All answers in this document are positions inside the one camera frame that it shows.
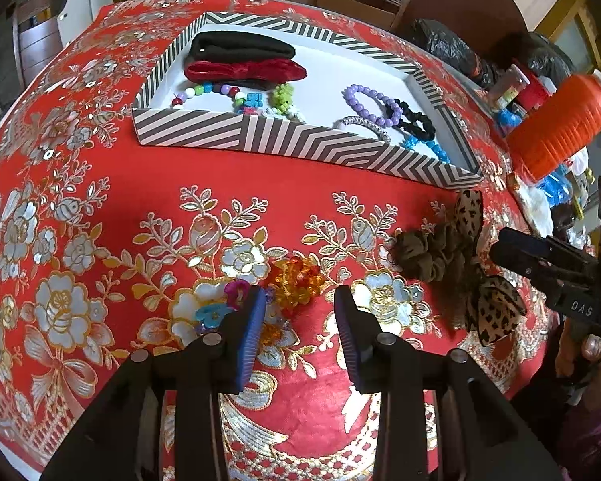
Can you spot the red velvet bow headband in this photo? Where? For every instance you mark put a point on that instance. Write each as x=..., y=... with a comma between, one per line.
x=240, y=70

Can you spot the brown slatted wooden chair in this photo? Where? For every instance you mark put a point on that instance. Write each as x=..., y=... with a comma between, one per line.
x=40, y=45

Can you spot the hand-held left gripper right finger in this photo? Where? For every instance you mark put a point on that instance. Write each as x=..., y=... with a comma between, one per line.
x=348, y=340

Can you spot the red plastic container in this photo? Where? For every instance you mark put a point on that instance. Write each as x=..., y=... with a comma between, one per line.
x=538, y=92

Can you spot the leopard print bow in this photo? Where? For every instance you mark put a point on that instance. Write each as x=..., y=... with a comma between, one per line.
x=501, y=310

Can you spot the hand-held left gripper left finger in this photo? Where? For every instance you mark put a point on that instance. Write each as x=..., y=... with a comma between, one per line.
x=250, y=330

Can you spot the small orange bead cluster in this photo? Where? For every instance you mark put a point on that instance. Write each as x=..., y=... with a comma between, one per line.
x=273, y=333

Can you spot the pink plastic hair clip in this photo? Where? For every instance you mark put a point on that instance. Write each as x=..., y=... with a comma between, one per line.
x=235, y=290

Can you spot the black plastic bag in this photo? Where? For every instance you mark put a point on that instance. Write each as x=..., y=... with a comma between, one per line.
x=546, y=57
x=440, y=42

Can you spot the black white striped box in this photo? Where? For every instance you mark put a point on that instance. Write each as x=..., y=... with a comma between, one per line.
x=320, y=65

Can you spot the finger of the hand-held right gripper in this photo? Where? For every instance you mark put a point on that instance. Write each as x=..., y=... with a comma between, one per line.
x=546, y=250
x=521, y=263

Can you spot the red floral tablecloth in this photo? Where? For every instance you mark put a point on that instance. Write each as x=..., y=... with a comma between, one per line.
x=130, y=210

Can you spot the orange ribbed bottle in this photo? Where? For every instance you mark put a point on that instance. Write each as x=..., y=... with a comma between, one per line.
x=556, y=125

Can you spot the orange bead flower ornament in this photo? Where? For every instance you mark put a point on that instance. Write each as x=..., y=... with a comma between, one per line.
x=298, y=280

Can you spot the brown scrunchie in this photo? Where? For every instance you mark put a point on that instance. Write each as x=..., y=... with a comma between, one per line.
x=415, y=248

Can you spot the clear jar of beads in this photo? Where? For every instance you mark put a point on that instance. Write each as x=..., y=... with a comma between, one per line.
x=508, y=85

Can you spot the black fabric headband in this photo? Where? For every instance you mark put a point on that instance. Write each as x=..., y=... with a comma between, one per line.
x=240, y=47

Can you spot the black wavy scrunchie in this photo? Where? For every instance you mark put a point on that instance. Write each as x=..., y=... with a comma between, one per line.
x=427, y=130

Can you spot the person's right forearm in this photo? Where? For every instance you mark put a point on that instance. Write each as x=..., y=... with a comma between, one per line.
x=596, y=436

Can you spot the white chair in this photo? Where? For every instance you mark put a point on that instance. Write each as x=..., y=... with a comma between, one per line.
x=80, y=10

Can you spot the person's right hand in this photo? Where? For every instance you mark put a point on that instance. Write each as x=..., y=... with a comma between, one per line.
x=591, y=355

